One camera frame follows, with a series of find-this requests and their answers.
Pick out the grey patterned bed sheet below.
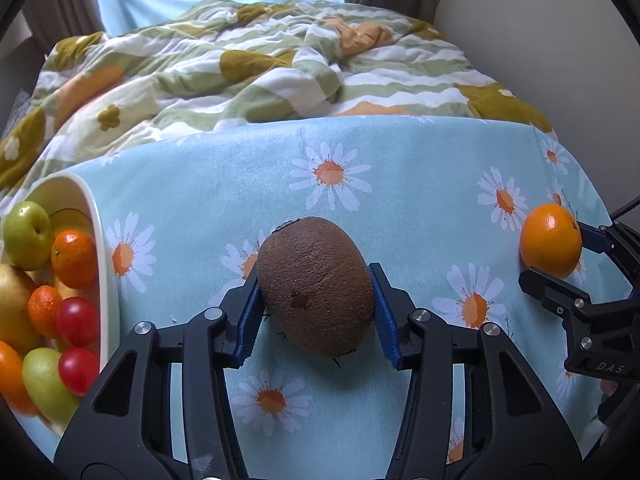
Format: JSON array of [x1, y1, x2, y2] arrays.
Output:
[[0, 87, 33, 141]]

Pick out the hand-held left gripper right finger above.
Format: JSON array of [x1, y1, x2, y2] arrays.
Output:
[[367, 261, 583, 480]]

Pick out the blue daisy print tablecloth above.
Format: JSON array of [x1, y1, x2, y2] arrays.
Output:
[[30, 115, 633, 480]]

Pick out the green apple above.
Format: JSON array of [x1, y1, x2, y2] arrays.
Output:
[[2, 201, 53, 271], [21, 347, 81, 426]]

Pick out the small tangerine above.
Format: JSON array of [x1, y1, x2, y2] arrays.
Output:
[[27, 285, 63, 339]]

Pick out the green striped flower blanket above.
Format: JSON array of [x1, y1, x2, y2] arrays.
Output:
[[0, 0, 558, 221]]

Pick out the medium tangerine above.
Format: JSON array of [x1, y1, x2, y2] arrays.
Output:
[[50, 230, 98, 290]]

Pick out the light orange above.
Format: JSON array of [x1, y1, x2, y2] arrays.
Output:
[[519, 203, 584, 280]]

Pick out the large dark orange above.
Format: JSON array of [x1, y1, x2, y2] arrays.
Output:
[[0, 341, 38, 417]]

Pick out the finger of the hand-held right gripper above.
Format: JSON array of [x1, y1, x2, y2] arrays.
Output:
[[577, 220, 640, 301], [518, 266, 640, 322]]

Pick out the red cherry tomato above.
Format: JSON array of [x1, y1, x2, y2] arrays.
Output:
[[56, 296, 99, 348], [58, 346, 100, 397]]

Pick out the brown kiwi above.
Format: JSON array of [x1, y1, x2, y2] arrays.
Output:
[[256, 216, 376, 358]]

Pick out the black cable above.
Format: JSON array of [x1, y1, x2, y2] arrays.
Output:
[[611, 194, 640, 222]]

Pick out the large yellow apple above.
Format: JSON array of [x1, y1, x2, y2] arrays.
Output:
[[0, 262, 43, 356]]

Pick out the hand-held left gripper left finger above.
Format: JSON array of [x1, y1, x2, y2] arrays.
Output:
[[54, 280, 263, 480]]

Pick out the white bowl with duck print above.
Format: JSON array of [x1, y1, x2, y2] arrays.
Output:
[[0, 170, 121, 436]]

